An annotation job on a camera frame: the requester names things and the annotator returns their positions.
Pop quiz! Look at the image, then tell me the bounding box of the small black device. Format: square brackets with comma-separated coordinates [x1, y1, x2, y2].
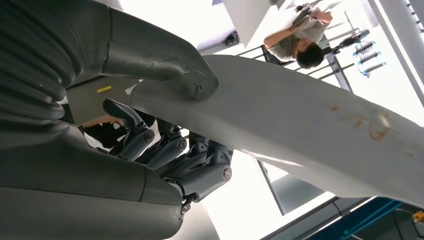
[222, 30, 240, 47]

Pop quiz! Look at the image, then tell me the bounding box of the dark grey panel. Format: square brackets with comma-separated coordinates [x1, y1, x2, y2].
[258, 160, 327, 216]

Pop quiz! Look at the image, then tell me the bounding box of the white desk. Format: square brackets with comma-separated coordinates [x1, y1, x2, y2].
[221, 0, 299, 49]

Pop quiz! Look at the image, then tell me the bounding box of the person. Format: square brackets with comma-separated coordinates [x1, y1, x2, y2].
[263, 6, 334, 70]

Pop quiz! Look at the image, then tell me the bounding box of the blue steel beam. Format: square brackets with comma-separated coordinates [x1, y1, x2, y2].
[304, 197, 424, 240]

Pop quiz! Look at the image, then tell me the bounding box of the grey cylinder with blue ends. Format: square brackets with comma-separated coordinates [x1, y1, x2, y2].
[352, 41, 377, 57]
[357, 51, 382, 66]
[361, 62, 387, 77]

